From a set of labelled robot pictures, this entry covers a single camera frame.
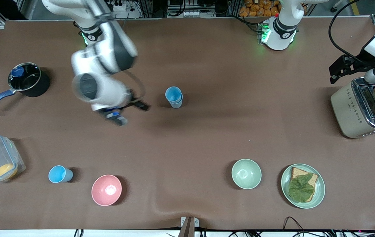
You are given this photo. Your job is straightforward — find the blue plastic cup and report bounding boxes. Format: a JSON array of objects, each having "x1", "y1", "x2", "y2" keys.
[
  {"x1": 165, "y1": 86, "x2": 183, "y2": 103},
  {"x1": 48, "y1": 165, "x2": 73, "y2": 183}
]

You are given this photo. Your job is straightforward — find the beige and chrome toaster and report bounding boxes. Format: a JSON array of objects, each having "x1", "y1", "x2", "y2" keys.
[{"x1": 331, "y1": 77, "x2": 375, "y2": 139}]

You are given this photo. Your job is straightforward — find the pink bowl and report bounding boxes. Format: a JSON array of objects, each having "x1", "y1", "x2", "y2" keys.
[{"x1": 91, "y1": 174, "x2": 122, "y2": 207}]

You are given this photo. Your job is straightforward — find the brown table mat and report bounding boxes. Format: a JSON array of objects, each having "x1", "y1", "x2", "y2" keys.
[{"x1": 0, "y1": 16, "x2": 375, "y2": 231}]

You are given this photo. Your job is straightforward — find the white power strip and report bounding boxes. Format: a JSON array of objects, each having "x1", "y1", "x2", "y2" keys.
[{"x1": 108, "y1": 0, "x2": 142, "y2": 19}]

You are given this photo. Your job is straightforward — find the bag of orange snacks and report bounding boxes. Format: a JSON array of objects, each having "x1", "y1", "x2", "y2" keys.
[{"x1": 239, "y1": 0, "x2": 280, "y2": 17}]

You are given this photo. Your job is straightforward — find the brown bread slice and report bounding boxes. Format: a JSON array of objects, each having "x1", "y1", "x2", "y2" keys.
[{"x1": 289, "y1": 167, "x2": 319, "y2": 202}]

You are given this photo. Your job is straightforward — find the pale green plate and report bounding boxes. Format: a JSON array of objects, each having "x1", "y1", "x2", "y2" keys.
[{"x1": 281, "y1": 164, "x2": 326, "y2": 209}]

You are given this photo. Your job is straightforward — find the orange round food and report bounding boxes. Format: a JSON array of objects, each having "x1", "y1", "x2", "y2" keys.
[{"x1": 0, "y1": 164, "x2": 18, "y2": 180}]

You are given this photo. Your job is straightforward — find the green lettuce leaf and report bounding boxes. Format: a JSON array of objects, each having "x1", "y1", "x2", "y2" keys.
[{"x1": 288, "y1": 174, "x2": 315, "y2": 202}]

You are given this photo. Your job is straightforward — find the pale green bowl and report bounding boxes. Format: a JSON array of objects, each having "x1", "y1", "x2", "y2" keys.
[{"x1": 231, "y1": 159, "x2": 262, "y2": 190}]

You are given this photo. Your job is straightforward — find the thick black cable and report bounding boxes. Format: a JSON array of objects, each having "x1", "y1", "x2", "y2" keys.
[{"x1": 328, "y1": 0, "x2": 375, "y2": 65}]

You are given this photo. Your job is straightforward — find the black pot with blue handle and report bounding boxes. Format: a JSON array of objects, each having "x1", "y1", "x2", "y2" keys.
[{"x1": 0, "y1": 62, "x2": 50, "y2": 113}]

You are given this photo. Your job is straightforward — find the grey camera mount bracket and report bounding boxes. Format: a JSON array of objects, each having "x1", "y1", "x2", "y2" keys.
[{"x1": 178, "y1": 217, "x2": 200, "y2": 237}]

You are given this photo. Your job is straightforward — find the thin black looped cable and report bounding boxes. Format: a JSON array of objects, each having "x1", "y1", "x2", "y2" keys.
[{"x1": 283, "y1": 216, "x2": 307, "y2": 231}]

